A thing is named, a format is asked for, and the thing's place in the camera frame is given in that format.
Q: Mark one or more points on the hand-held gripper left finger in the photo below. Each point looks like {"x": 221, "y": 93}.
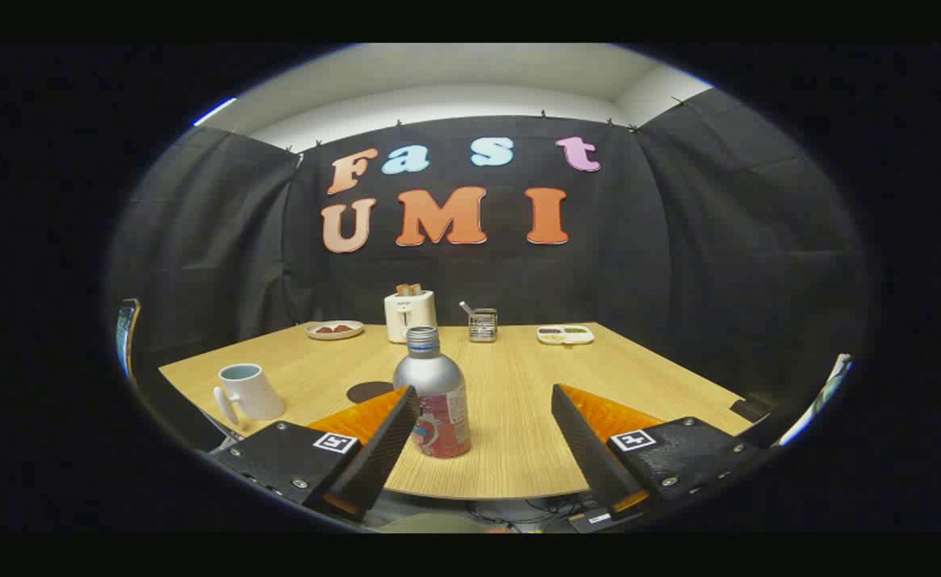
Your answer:
{"x": 374, "y": 457}

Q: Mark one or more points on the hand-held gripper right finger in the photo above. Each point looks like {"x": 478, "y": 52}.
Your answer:
{"x": 587, "y": 453}

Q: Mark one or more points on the dark brown round coaster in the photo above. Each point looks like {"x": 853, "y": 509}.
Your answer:
{"x": 366, "y": 392}

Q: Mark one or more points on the silver bottle with pink label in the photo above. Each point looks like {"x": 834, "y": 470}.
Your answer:
{"x": 430, "y": 377}

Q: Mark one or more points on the white cup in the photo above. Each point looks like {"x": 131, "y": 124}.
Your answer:
{"x": 256, "y": 393}

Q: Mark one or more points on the wooden table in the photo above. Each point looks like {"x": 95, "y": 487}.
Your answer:
{"x": 518, "y": 385}

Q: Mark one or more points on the white divided dish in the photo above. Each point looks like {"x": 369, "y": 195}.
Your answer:
{"x": 565, "y": 336}

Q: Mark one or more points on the white round plate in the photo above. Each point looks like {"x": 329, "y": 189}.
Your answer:
{"x": 334, "y": 335}

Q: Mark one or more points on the white toaster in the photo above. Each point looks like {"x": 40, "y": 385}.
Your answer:
{"x": 409, "y": 316}

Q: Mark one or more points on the small black object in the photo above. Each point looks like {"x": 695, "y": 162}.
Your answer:
{"x": 751, "y": 409}

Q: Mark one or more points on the black backdrop cloth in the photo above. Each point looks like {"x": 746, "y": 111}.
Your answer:
{"x": 679, "y": 240}

